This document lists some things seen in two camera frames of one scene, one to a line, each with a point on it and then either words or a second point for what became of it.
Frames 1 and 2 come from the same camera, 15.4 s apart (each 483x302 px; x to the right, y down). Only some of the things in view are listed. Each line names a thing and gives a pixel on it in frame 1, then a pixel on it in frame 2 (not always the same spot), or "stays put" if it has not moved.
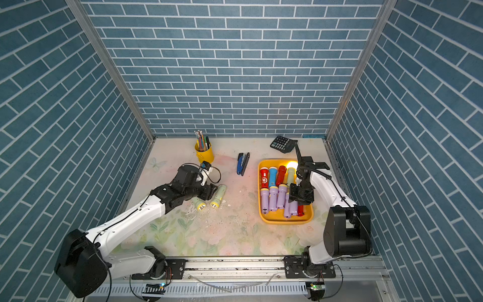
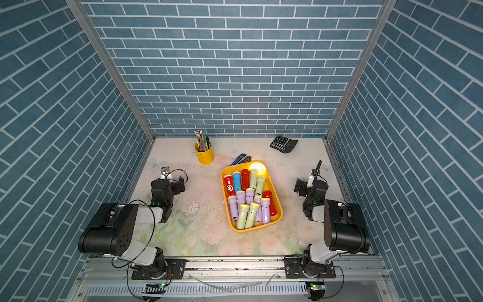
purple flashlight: x=287 y=207 to x=258 y=217
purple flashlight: x=294 y=207 to x=265 y=206
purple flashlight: x=281 y=195 to x=249 y=192
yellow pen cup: x=207 y=155 stays put
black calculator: x=283 y=144 stays put
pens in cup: x=204 y=142 stays put
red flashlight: x=300 y=211 to x=268 y=194
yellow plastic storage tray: x=277 y=216 to x=224 y=172
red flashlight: x=281 y=175 to x=245 y=181
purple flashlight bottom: x=265 y=200 to x=232 y=201
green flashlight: x=199 y=203 to x=259 y=189
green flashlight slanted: x=220 y=194 to x=251 y=214
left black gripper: x=208 y=191 to x=176 y=186
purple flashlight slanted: x=273 y=198 to x=241 y=195
